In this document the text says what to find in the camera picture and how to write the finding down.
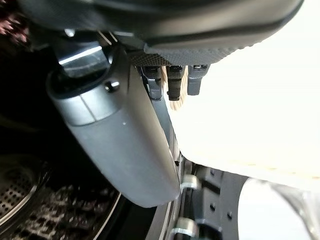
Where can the dark grey washing machine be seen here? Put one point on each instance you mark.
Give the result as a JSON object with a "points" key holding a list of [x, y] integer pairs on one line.
{"points": [[25, 187]]}

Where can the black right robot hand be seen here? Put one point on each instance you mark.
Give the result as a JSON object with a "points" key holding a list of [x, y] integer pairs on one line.
{"points": [[125, 150]]}

